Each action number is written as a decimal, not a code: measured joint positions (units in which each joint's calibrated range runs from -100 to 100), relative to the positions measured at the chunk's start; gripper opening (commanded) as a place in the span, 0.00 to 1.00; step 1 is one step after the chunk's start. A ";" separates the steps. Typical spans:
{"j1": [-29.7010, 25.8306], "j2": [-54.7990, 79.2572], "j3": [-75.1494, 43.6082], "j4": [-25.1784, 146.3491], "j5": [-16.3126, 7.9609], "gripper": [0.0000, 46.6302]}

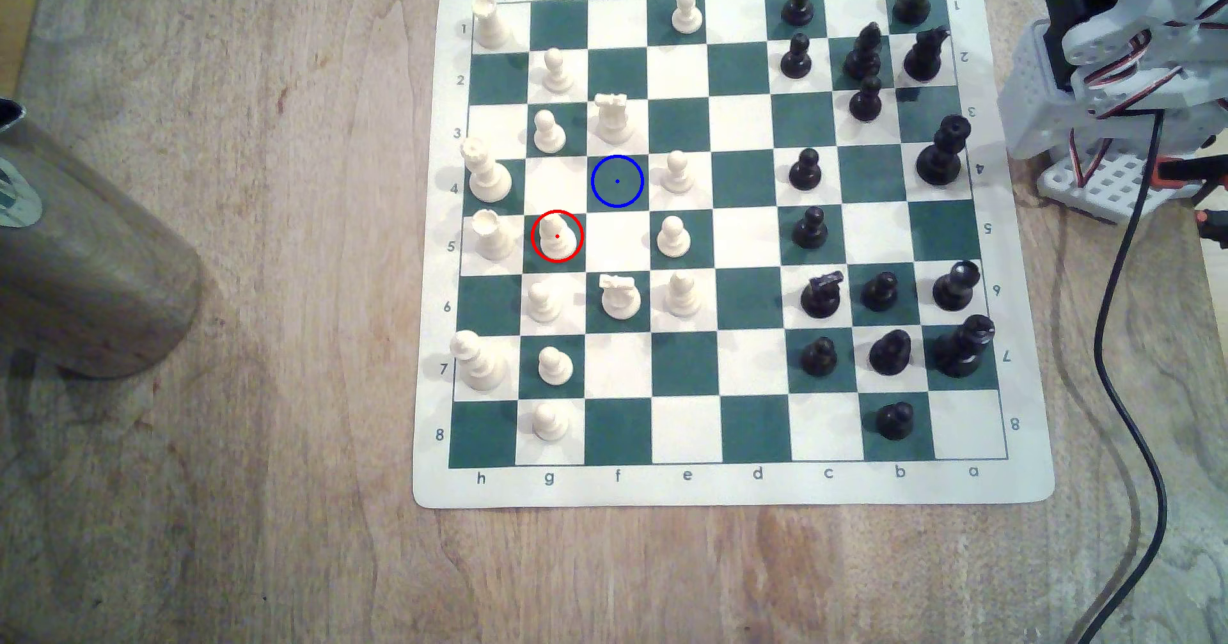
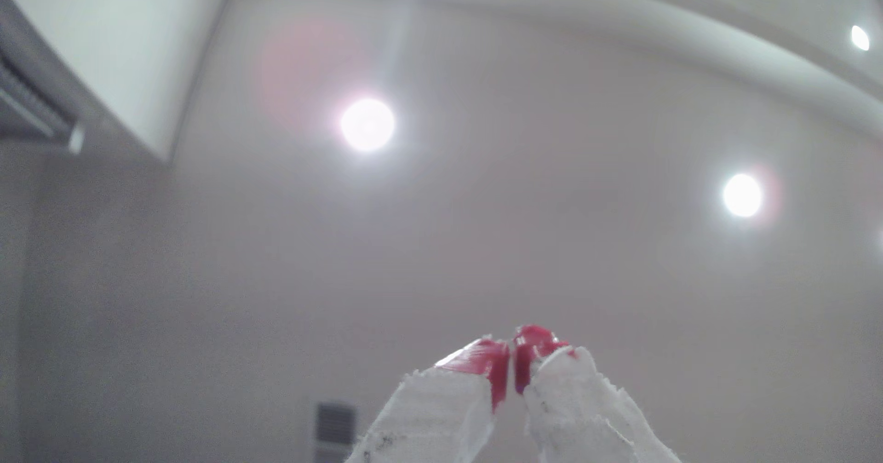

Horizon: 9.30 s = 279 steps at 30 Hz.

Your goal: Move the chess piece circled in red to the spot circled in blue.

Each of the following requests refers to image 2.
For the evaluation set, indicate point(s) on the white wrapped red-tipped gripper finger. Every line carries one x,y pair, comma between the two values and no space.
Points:
579,415
434,415

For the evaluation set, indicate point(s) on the grey slatted vent unit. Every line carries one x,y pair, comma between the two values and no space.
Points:
335,430

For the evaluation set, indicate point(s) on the round ceiling light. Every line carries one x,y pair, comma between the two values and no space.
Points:
860,37
368,125
742,195

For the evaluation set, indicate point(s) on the wall air conditioner unit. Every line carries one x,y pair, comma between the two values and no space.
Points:
27,97

